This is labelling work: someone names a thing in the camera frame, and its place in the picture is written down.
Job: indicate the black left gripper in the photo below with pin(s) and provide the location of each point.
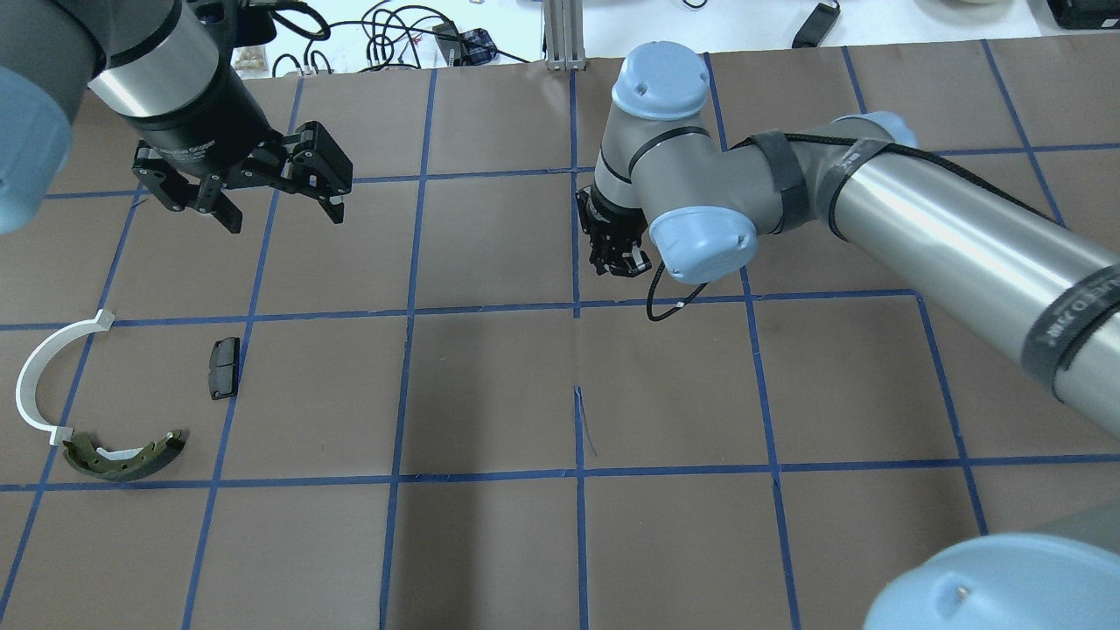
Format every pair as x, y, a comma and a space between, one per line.
207, 122

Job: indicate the grey brake pad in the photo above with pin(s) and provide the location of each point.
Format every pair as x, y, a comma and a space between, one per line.
223, 369

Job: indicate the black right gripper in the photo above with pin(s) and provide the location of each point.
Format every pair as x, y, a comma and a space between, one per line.
610, 229

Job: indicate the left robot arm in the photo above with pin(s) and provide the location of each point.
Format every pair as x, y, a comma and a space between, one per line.
165, 67

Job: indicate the white curved plastic piece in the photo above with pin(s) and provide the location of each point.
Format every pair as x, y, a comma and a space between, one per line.
27, 386

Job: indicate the aluminium frame post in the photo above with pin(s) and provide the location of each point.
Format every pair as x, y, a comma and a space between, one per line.
563, 33

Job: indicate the olive brake shoe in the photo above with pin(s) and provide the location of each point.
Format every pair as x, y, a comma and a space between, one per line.
134, 464

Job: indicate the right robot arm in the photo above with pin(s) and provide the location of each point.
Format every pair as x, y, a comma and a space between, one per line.
1043, 296

